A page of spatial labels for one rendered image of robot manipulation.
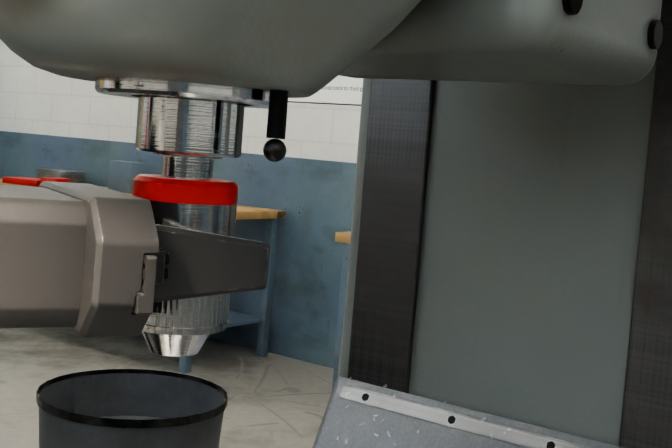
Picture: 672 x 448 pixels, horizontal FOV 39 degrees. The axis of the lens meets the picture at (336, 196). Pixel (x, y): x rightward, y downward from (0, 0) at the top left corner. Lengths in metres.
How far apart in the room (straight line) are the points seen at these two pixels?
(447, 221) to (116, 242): 0.45
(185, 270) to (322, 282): 5.20
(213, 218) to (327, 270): 5.16
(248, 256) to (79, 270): 0.08
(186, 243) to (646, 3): 0.32
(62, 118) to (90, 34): 6.91
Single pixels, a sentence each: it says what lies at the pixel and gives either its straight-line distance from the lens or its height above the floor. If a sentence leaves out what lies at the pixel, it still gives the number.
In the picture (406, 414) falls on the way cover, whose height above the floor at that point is 1.07.
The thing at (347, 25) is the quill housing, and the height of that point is 1.34.
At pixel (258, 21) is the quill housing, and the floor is 1.33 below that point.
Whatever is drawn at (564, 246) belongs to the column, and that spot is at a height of 1.23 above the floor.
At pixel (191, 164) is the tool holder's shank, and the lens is 0.42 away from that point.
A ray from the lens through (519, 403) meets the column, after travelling 0.77.
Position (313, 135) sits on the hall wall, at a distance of 5.65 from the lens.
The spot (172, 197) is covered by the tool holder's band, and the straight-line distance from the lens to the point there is 0.41.
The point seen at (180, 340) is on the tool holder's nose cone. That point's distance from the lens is 0.43.
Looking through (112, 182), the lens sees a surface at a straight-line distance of 6.34.
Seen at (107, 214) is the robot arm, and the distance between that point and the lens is 0.37.
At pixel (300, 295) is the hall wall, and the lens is 5.71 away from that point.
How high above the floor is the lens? 1.29
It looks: 3 degrees down
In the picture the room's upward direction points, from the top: 5 degrees clockwise
